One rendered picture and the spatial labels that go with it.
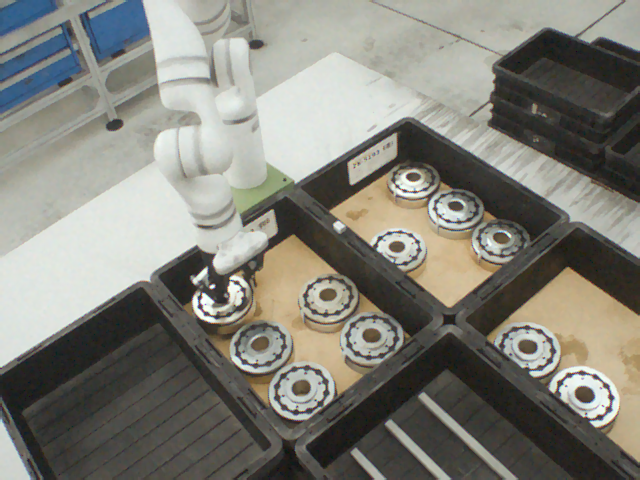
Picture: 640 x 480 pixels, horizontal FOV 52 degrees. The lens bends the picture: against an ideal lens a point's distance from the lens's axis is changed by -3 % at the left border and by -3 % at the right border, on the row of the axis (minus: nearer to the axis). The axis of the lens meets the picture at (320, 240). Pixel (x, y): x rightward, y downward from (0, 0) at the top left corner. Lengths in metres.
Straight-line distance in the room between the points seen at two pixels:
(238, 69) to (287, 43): 2.15
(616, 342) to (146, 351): 0.77
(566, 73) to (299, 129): 0.96
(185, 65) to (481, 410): 0.65
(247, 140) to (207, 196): 0.46
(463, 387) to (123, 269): 0.78
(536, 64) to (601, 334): 1.33
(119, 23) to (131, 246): 1.62
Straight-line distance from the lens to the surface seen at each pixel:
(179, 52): 0.92
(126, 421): 1.12
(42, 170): 3.09
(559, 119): 2.06
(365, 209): 1.30
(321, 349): 1.11
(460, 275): 1.19
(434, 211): 1.25
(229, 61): 1.31
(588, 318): 1.17
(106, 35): 3.00
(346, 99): 1.80
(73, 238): 1.62
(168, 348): 1.17
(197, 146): 0.90
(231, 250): 0.99
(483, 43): 3.36
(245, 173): 1.45
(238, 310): 1.12
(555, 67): 2.32
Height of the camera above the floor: 1.75
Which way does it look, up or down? 47 degrees down
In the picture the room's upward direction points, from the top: 9 degrees counter-clockwise
